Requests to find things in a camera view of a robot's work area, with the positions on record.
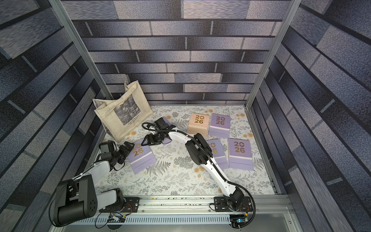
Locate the left aluminium frame post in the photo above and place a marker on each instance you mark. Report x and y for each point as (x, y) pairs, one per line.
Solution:
(78, 42)

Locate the peach 2026 calendar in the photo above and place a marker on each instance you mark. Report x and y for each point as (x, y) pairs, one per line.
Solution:
(198, 123)

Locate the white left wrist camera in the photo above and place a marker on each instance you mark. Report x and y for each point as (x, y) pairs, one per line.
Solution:
(107, 147)

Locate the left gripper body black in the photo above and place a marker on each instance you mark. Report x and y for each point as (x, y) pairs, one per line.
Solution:
(121, 154)

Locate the aluminium frame post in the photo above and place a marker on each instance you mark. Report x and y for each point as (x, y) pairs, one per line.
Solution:
(292, 9)
(78, 42)

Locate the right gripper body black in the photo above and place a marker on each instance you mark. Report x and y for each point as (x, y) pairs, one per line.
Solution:
(154, 138)

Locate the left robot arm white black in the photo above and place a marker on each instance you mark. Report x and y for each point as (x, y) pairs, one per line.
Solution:
(76, 199)

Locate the purple 2026 calendar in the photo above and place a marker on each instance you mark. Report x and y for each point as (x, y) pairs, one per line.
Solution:
(220, 126)
(167, 140)
(141, 157)
(218, 153)
(240, 154)

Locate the cream canvas tote bag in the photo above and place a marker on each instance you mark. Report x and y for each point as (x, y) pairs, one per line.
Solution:
(120, 117)

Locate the right aluminium frame post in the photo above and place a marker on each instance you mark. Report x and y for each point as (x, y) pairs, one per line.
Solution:
(292, 9)

